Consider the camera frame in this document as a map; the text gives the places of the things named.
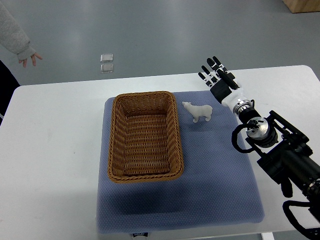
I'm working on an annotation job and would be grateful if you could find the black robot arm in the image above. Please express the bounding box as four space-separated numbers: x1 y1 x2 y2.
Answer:
198 56 320 240

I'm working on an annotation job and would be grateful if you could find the grey sleeved forearm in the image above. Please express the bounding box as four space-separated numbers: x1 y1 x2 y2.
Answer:
0 2 36 61

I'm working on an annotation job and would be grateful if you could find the upper clear floor plate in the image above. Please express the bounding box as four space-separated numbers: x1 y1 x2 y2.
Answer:
100 53 114 63

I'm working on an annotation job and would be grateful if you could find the person's hand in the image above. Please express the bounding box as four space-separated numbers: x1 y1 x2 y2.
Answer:
18 52 43 68

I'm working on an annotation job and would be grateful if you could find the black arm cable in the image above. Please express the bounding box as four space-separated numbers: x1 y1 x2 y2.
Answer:
231 124 261 154

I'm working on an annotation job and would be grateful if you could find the wooden box corner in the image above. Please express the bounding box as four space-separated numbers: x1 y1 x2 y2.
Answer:
282 0 320 14

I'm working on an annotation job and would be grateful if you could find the blue textured mat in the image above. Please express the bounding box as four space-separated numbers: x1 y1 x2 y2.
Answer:
96 90 264 234

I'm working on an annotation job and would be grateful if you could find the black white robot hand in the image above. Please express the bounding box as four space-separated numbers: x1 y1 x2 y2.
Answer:
198 56 246 108

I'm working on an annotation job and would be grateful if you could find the brown wicker basket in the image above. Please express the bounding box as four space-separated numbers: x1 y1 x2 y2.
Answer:
107 91 184 184

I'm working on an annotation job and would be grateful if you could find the white toy bear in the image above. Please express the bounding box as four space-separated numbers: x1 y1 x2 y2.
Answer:
182 101 213 123

